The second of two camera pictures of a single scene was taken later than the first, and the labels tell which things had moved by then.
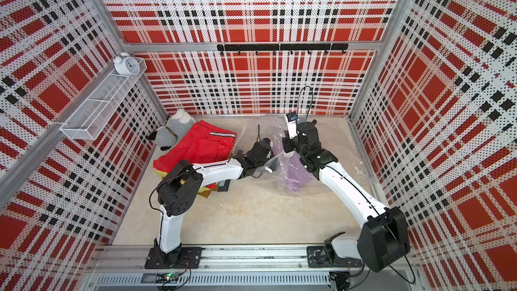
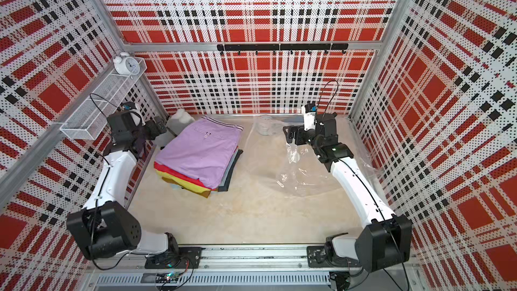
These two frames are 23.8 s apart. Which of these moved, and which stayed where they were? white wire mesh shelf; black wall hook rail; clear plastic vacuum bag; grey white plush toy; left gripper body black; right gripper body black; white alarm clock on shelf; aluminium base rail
Moved: right gripper body black; clear plastic vacuum bag; left gripper body black
Stayed: black wall hook rail; white alarm clock on shelf; aluminium base rail; white wire mesh shelf; grey white plush toy
